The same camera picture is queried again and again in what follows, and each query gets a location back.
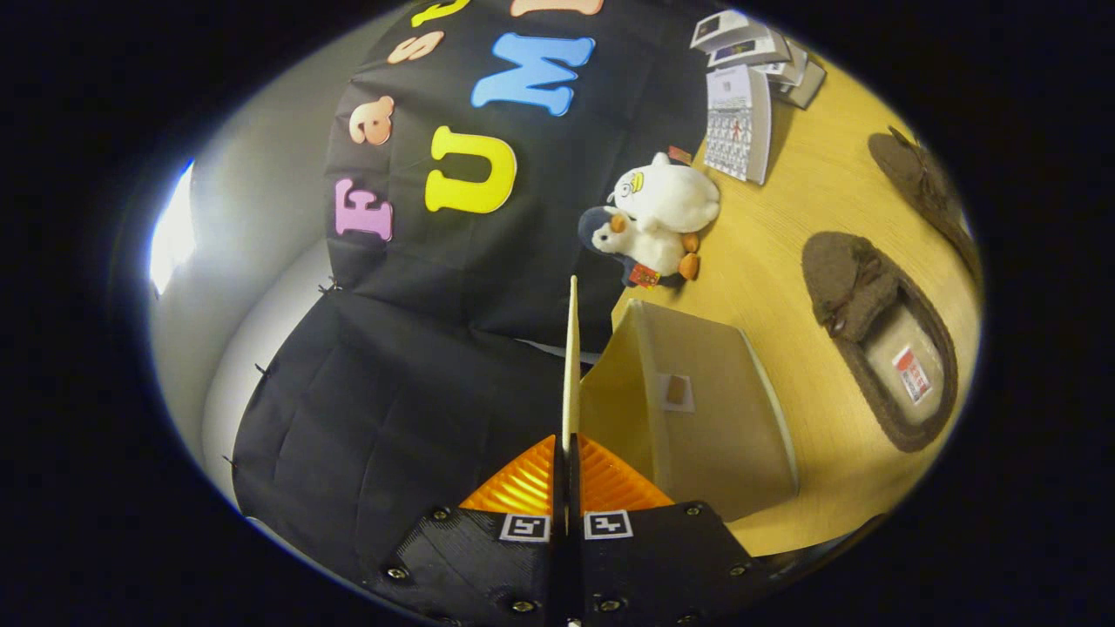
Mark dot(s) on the grey patterned cover book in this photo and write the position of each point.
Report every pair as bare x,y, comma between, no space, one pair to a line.
736,122

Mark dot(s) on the grey penguin plush toy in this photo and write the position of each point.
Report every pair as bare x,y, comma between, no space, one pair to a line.
645,252

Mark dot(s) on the white book with blue picture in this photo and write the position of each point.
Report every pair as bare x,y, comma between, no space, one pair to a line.
749,50

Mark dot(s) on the white book with dark picture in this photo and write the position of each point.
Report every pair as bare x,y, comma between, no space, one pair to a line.
721,28

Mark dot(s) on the bright ceiling light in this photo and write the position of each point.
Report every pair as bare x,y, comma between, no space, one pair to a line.
172,235

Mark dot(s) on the dark grey book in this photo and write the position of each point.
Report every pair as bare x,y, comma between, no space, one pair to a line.
808,85

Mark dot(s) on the brown fuzzy slipper shoe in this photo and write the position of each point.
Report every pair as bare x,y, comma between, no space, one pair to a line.
849,279
915,170

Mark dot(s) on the cream storage box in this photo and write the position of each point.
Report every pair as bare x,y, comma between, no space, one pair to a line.
706,418

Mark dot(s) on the white duck plush toy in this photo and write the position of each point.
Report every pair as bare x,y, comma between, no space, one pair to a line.
675,196

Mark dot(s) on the thin white book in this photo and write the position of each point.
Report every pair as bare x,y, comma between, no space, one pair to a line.
793,68

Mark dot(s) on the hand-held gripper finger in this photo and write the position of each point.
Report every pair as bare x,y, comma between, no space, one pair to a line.
577,566
559,566

